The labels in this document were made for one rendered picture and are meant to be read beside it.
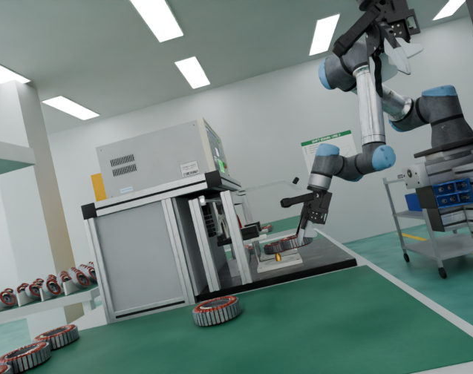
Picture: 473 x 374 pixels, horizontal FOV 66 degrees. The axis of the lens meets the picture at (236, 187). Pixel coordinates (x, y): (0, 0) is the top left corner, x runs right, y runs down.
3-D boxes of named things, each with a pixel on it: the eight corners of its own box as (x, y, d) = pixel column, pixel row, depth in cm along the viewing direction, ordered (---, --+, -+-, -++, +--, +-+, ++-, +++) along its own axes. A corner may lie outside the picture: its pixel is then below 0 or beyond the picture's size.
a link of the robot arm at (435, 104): (453, 114, 136) (443, 80, 137) (419, 126, 148) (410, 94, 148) (469, 112, 142) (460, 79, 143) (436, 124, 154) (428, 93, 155)
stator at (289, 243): (311, 240, 131) (307, 230, 131) (315, 243, 120) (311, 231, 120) (281, 248, 132) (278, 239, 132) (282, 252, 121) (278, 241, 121)
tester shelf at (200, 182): (242, 191, 175) (240, 182, 176) (222, 184, 108) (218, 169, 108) (155, 213, 179) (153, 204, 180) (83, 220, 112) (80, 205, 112)
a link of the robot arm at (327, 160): (347, 149, 125) (328, 142, 121) (338, 180, 124) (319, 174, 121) (331, 148, 132) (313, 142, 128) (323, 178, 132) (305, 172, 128)
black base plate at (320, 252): (326, 241, 168) (324, 237, 169) (357, 266, 105) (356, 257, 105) (227, 265, 173) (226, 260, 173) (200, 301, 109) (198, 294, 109)
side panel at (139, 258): (197, 301, 110) (173, 197, 112) (195, 304, 107) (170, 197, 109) (111, 321, 113) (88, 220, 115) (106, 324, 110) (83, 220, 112)
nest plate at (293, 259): (299, 255, 133) (298, 252, 134) (302, 263, 119) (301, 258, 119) (259, 265, 135) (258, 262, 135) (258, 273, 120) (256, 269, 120)
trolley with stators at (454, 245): (460, 248, 398) (434, 159, 405) (522, 265, 298) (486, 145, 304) (404, 261, 403) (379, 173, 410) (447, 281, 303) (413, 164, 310)
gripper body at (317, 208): (324, 227, 121) (333, 191, 122) (298, 220, 122) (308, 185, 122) (321, 225, 129) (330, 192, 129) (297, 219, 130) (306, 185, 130)
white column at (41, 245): (88, 325, 487) (37, 89, 508) (70, 338, 442) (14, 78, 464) (53, 333, 491) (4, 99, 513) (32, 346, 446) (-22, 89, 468)
